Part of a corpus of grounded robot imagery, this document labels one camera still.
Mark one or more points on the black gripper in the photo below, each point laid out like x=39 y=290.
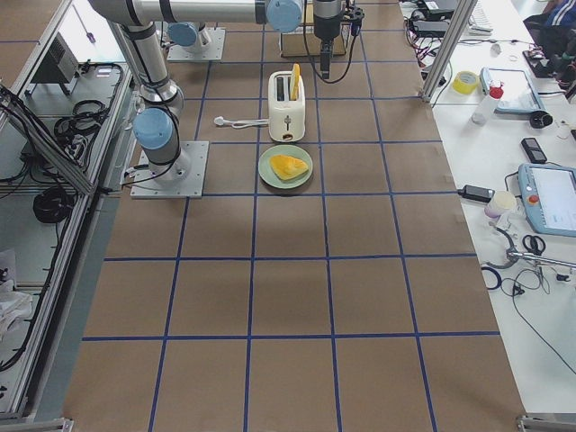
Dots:
x=325 y=26

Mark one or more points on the bread slice in toaster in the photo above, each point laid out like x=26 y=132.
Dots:
x=294 y=81

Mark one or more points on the white two-slot toaster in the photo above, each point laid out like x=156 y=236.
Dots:
x=286 y=117

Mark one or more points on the wooden box with grid cloth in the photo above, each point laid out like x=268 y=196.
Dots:
x=297 y=44

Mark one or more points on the orange bread on plate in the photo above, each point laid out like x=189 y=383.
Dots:
x=287 y=168

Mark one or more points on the light green plate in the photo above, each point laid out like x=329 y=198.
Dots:
x=267 y=174

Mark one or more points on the yellow tape roll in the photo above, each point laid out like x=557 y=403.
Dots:
x=465 y=82

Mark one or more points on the white bottle red cap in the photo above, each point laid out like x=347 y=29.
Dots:
x=486 y=108

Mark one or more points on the blue teach pendant far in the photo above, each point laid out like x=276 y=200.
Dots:
x=519 y=93

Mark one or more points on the blue teach pendant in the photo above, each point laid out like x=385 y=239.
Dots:
x=547 y=193
x=519 y=93

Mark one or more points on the black power adapter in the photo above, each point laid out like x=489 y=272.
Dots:
x=476 y=193

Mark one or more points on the white purple cup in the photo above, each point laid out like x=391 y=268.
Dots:
x=500 y=203

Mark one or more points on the black remote device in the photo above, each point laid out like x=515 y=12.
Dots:
x=533 y=151

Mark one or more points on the blue teach pendant near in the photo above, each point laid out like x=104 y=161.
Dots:
x=547 y=193

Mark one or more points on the blue tape roll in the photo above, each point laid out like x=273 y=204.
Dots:
x=494 y=282

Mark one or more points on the black scissors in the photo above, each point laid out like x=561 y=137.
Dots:
x=534 y=244

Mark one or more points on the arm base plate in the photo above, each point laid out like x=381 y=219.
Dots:
x=184 y=179
x=208 y=47

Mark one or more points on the aluminium frame post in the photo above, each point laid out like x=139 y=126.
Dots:
x=459 y=22

